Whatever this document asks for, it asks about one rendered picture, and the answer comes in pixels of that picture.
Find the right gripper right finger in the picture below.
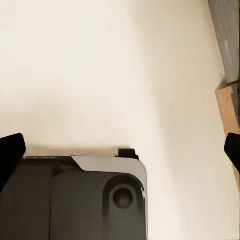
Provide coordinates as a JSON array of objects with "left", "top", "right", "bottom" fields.
[{"left": 224, "top": 132, "right": 240, "bottom": 173}]

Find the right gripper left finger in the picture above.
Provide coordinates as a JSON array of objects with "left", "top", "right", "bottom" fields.
[{"left": 0, "top": 133, "right": 26, "bottom": 193}]

